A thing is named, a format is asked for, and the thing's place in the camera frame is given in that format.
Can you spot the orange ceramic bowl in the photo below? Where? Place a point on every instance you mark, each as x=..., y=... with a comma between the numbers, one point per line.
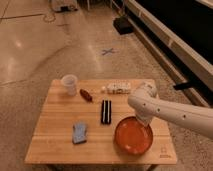
x=132, y=137

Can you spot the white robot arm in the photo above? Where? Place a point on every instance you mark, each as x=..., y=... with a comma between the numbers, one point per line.
x=195, y=118

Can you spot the white patterned box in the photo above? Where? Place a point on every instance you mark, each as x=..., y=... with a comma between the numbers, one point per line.
x=117, y=88

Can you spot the black rectangular block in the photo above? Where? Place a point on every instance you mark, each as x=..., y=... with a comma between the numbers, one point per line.
x=106, y=111

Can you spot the brown sausage toy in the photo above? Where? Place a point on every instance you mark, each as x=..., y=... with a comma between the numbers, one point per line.
x=86, y=95

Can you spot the translucent plastic cup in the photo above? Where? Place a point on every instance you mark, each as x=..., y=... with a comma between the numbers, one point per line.
x=70, y=83

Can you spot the wooden table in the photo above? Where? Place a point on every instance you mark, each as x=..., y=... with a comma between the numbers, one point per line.
x=52, y=138

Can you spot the black object on floor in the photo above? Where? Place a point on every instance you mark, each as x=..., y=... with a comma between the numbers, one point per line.
x=122, y=25

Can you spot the equipment on floor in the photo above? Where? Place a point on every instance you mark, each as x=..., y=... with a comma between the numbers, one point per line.
x=63, y=5

